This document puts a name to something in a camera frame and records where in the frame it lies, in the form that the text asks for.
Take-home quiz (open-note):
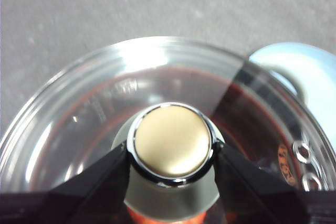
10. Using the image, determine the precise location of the blue round plate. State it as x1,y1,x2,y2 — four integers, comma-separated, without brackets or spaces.
248,41,336,133

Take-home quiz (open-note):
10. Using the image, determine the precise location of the glass lid with green knob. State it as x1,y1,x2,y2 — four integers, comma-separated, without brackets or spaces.
0,35,336,224

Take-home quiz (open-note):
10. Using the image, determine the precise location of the pale green electric steamer pot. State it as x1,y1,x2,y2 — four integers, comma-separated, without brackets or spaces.
0,36,336,224

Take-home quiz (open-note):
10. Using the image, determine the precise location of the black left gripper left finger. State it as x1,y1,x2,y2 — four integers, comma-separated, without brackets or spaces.
52,142,130,224

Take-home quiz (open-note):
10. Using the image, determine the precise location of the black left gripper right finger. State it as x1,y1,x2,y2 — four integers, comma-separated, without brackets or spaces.
214,142,305,224

